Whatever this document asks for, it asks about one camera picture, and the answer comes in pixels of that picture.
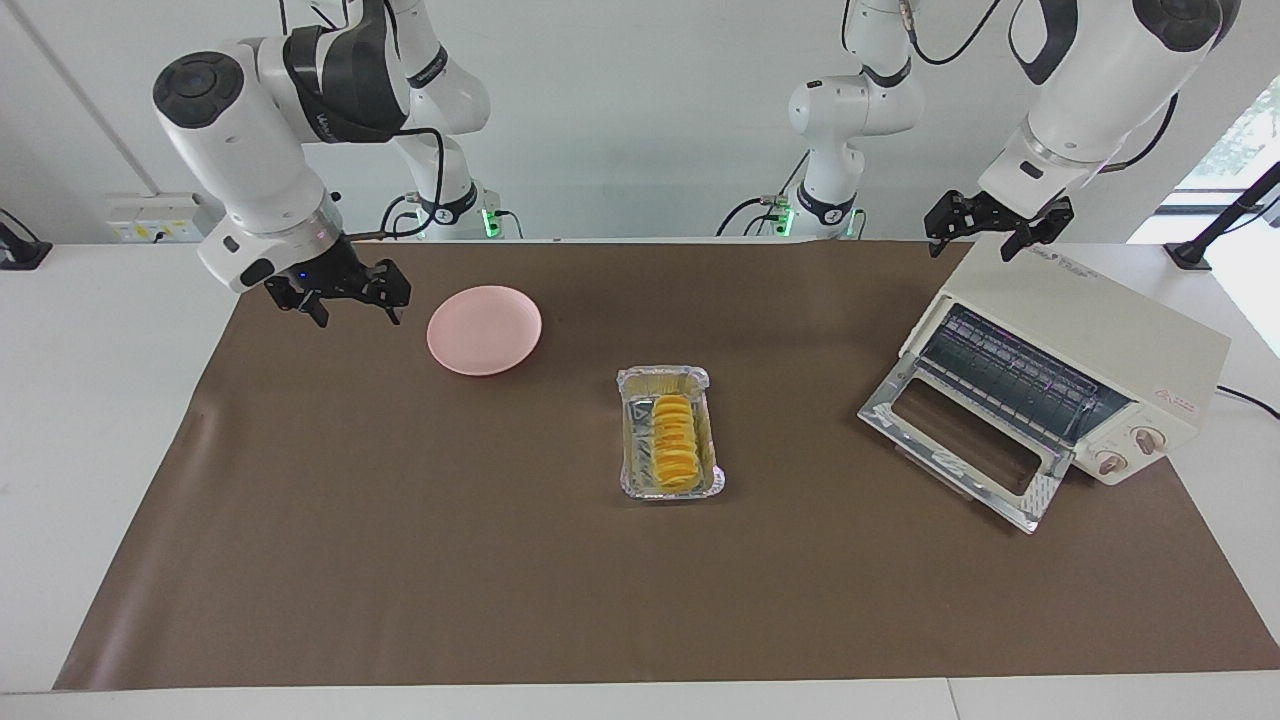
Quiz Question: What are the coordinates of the black oven power cord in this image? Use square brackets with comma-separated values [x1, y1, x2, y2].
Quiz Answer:
[1215, 385, 1280, 419]

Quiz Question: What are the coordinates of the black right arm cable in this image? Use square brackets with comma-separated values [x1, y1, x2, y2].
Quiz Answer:
[340, 125, 447, 241]

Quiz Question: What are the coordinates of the glass oven door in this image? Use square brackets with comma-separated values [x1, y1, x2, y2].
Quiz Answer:
[857, 352, 1076, 534]

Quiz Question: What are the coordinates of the black clamp mount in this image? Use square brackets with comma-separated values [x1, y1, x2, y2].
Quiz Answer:
[0, 208, 53, 271]

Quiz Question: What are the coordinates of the yellow braided bread loaf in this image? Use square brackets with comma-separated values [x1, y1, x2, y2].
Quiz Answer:
[650, 393, 701, 491]

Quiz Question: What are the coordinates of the pink round plate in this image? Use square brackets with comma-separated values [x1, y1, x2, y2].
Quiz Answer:
[426, 285, 544, 377]

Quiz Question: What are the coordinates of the brown table mat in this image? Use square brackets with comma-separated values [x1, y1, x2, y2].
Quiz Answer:
[53, 238, 1280, 691]

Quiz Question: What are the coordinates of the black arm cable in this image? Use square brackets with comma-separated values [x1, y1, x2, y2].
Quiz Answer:
[340, 125, 447, 241]
[840, 0, 1183, 173]

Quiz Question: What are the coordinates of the white wall power outlet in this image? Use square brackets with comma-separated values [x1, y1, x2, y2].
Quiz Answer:
[107, 193, 226, 243]

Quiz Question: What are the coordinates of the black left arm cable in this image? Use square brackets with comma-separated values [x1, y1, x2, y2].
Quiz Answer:
[840, 0, 1183, 173]

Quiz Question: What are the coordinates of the cream toaster oven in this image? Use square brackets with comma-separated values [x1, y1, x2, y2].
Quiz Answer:
[900, 235, 1233, 487]

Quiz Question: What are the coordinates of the wire oven rack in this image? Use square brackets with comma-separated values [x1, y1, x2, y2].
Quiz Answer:
[920, 305, 1131, 446]

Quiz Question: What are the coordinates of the black camera stand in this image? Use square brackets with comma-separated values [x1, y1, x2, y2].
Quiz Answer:
[1165, 160, 1280, 271]

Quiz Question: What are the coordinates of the aluminium foil baking tray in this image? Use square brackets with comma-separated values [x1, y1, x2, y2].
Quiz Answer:
[616, 365, 727, 502]

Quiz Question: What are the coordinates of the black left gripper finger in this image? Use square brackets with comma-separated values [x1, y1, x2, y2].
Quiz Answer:
[925, 192, 966, 259]
[1002, 197, 1076, 263]

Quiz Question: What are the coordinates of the black base cable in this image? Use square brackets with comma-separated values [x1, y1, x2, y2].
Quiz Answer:
[715, 150, 811, 238]
[378, 193, 421, 241]

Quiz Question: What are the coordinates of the bright window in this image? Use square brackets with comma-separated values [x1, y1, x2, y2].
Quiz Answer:
[1175, 78, 1280, 193]

